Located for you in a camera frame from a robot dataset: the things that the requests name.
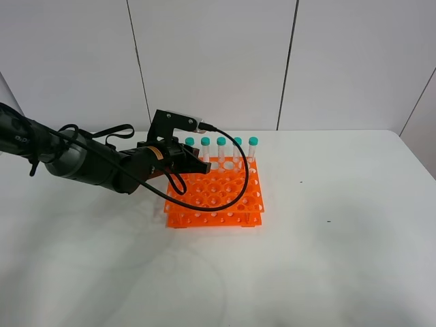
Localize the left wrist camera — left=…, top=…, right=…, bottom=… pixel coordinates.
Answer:
left=146, top=110, right=203, bottom=146

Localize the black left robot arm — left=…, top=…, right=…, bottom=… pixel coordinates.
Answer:
left=1, top=104, right=211, bottom=194

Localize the left camera black cable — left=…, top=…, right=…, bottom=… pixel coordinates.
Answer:
left=44, top=123, right=250, bottom=212

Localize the row test tube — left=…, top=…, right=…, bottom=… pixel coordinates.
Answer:
left=247, top=136, right=258, bottom=162
left=217, top=137, right=226, bottom=163
left=233, top=137, right=242, bottom=164
left=185, top=137, right=196, bottom=185
left=200, top=137, right=211, bottom=162

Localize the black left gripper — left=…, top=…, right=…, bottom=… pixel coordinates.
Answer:
left=131, top=138, right=211, bottom=186

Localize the orange test tube rack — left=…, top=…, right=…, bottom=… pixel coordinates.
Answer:
left=163, top=157, right=265, bottom=228

